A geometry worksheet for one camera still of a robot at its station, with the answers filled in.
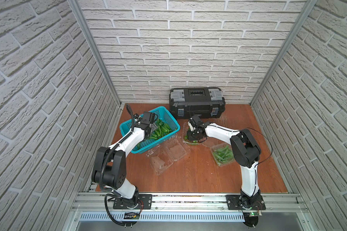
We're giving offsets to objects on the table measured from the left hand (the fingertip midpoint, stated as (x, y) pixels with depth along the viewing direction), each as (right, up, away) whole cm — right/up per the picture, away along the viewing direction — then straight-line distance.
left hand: (151, 124), depth 92 cm
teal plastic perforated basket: (+9, -2, +11) cm, 14 cm away
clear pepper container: (+23, -11, +2) cm, 26 cm away
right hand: (+27, -9, +7) cm, 29 cm away
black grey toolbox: (+37, +15, +6) cm, 41 cm away
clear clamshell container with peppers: (+7, -21, -1) cm, 22 cm away
